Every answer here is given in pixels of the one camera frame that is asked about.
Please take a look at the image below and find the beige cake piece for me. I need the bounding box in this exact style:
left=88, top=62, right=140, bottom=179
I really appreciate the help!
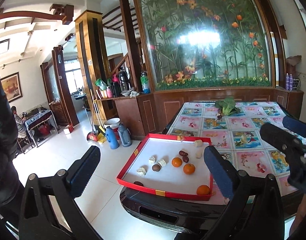
left=149, top=156, right=156, bottom=165
left=158, top=159, right=167, bottom=167
left=196, top=152, right=203, bottom=159
left=136, top=167, right=147, bottom=177
left=194, top=140, right=203, bottom=147

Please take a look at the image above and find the orange tangerine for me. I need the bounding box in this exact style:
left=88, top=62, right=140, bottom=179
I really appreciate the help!
left=183, top=163, right=196, bottom=175
left=196, top=185, right=211, bottom=196
left=171, top=157, right=183, bottom=167

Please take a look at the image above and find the dark red date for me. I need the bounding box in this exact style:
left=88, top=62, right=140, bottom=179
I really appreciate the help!
left=178, top=151, right=188, bottom=157
left=182, top=155, right=189, bottom=163

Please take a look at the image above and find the brown round fruit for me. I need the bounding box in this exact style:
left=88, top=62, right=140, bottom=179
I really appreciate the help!
left=152, top=164, right=161, bottom=172

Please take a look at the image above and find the orange tangerine in box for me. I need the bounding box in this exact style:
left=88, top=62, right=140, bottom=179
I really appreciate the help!
left=171, top=157, right=183, bottom=167
left=196, top=185, right=211, bottom=196

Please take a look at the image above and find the blue thermos flask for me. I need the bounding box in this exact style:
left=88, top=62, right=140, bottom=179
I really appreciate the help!
left=105, top=126, right=119, bottom=150

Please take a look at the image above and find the red white shallow box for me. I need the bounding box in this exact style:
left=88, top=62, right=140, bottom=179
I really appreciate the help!
left=116, top=133, right=213, bottom=201

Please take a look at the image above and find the small side table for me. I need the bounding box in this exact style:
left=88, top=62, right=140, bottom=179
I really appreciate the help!
left=24, top=110, right=59, bottom=147

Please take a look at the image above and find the small nuts pile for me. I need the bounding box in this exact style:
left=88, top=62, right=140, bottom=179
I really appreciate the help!
left=217, top=109, right=224, bottom=120

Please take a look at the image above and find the grey thermos flask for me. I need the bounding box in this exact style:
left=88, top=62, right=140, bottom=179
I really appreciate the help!
left=118, top=123, right=132, bottom=147

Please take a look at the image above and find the purple spray bottle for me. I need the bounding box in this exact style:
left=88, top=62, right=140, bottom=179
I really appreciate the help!
left=288, top=74, right=293, bottom=91
left=285, top=73, right=289, bottom=90

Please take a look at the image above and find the white basin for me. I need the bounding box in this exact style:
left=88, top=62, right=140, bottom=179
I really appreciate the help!
left=104, top=118, right=120, bottom=129

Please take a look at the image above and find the green leafy vegetable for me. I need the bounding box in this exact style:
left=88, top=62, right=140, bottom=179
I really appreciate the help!
left=215, top=97, right=241, bottom=116

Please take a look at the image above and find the seated person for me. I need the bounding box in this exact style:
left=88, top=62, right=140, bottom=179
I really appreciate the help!
left=11, top=106, right=29, bottom=139

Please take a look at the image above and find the black kettle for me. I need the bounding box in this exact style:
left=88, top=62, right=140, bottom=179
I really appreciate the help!
left=118, top=70, right=129, bottom=92

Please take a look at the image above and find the framed painting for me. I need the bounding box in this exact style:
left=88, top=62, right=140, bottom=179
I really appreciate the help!
left=1, top=72, right=23, bottom=102

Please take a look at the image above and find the green soda bottle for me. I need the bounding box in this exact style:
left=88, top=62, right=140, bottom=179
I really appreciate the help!
left=141, top=71, right=151, bottom=94

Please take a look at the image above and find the flower bamboo glass panel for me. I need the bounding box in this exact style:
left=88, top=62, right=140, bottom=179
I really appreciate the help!
left=138, top=0, right=272, bottom=90

